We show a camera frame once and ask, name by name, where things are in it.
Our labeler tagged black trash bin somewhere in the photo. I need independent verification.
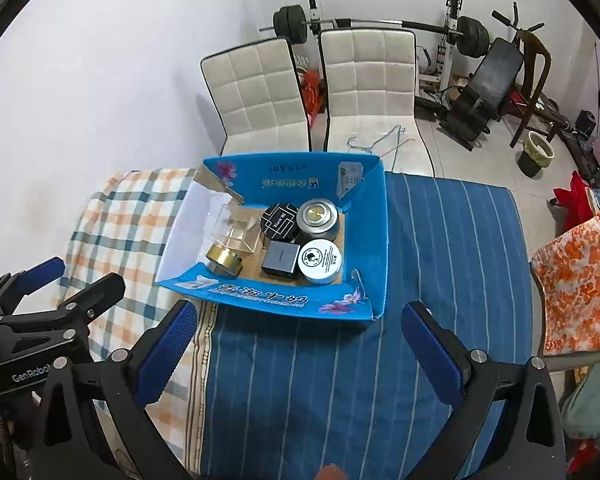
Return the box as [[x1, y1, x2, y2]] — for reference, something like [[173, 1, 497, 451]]
[[517, 131, 555, 179]]

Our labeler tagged black sit-up bench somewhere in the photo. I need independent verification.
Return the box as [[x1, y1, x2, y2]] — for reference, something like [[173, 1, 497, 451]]
[[437, 2, 546, 151]]

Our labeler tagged clear plastic box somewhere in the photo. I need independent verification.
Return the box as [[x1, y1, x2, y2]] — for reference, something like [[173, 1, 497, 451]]
[[207, 204, 264, 256]]

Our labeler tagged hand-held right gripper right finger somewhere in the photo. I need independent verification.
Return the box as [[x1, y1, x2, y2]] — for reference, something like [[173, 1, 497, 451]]
[[401, 301, 567, 480]]

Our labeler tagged white padded chair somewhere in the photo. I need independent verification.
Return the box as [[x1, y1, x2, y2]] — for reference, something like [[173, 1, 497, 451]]
[[200, 37, 314, 156], [319, 29, 436, 176]]

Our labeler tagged teal blanket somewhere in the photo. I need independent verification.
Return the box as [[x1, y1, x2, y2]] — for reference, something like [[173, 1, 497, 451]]
[[560, 359, 600, 442]]

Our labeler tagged brown wooden chair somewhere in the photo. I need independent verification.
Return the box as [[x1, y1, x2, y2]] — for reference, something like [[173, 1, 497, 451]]
[[509, 30, 571, 149]]

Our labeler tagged white round tin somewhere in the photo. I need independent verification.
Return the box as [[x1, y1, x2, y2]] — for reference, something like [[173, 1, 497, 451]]
[[297, 239, 344, 286]]

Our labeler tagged black barbell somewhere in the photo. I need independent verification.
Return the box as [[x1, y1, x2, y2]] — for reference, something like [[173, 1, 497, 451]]
[[259, 5, 491, 59]]

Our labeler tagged red printed cloth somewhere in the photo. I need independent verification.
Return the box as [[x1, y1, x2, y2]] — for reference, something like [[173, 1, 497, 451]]
[[564, 439, 600, 477]]

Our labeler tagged blue cardboard box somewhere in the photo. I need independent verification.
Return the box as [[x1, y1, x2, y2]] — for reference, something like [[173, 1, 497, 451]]
[[155, 151, 389, 322]]

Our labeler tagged black round compact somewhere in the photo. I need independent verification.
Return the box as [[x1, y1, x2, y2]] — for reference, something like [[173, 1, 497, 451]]
[[261, 202, 300, 244]]

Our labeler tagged white square charger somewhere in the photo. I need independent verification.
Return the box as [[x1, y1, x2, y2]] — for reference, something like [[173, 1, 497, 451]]
[[260, 240, 301, 280]]

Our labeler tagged plaid blanket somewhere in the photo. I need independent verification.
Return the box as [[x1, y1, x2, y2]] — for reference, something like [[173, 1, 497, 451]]
[[62, 167, 222, 480]]

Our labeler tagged white barbell rack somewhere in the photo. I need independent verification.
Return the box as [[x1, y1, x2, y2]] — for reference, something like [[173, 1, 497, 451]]
[[302, 0, 469, 92]]

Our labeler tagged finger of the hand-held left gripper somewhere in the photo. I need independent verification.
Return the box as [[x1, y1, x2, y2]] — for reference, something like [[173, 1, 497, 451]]
[[0, 256, 66, 312], [7, 273, 126, 335]]

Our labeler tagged blue striped tablecloth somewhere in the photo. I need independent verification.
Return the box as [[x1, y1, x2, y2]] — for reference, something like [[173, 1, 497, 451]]
[[192, 170, 534, 480]]

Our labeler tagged red plastic bag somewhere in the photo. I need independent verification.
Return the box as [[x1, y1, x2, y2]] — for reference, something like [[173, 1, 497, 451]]
[[300, 70, 326, 129]]

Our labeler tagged metal wire hanger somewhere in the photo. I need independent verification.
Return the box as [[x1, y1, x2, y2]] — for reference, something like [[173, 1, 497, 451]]
[[380, 125, 416, 174], [347, 135, 384, 156]]

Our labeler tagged silver round tin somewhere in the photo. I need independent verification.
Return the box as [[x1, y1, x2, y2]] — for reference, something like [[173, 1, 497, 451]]
[[296, 198, 339, 244]]

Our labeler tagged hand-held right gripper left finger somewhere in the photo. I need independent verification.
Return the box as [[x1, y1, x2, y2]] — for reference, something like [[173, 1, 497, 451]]
[[30, 300, 199, 480]]

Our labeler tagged orange floral cloth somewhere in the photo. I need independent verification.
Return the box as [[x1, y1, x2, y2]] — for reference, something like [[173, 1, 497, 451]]
[[530, 209, 600, 356]]

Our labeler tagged gold round compact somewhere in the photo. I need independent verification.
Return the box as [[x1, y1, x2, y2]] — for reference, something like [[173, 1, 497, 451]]
[[204, 243, 244, 279]]

